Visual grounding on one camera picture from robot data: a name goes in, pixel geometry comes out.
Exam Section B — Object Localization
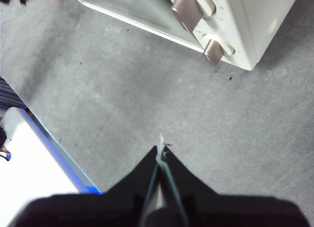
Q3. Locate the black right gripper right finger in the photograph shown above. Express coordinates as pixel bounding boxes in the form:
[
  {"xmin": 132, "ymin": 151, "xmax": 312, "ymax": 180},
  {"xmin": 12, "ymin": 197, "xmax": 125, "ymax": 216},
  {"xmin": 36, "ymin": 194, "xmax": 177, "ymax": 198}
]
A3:
[{"xmin": 163, "ymin": 148, "xmax": 311, "ymax": 227}]

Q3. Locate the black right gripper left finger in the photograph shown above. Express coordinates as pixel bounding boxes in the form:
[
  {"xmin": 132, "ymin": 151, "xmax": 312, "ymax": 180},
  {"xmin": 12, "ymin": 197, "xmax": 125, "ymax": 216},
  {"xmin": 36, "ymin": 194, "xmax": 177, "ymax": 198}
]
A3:
[{"xmin": 9, "ymin": 145, "xmax": 159, "ymax": 227}]

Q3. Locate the glass oven door with handle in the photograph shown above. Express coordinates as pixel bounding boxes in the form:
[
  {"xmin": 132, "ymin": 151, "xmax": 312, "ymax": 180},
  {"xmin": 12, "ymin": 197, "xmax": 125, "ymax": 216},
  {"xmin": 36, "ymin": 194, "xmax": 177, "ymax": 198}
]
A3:
[{"xmin": 68, "ymin": 0, "xmax": 206, "ymax": 53}]

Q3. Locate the cream oven knob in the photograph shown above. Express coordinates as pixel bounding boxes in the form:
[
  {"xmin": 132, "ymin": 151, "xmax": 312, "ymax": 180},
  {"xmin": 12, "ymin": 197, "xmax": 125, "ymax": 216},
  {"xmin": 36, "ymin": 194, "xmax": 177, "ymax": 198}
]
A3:
[
  {"xmin": 171, "ymin": 0, "xmax": 217, "ymax": 32},
  {"xmin": 203, "ymin": 34, "xmax": 236, "ymax": 66}
]

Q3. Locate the cream Toshiba toaster oven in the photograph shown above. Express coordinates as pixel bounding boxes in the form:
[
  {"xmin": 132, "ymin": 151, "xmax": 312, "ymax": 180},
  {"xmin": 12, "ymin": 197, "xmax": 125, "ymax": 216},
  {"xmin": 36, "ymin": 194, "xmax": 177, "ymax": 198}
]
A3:
[{"xmin": 68, "ymin": 0, "xmax": 302, "ymax": 71}]

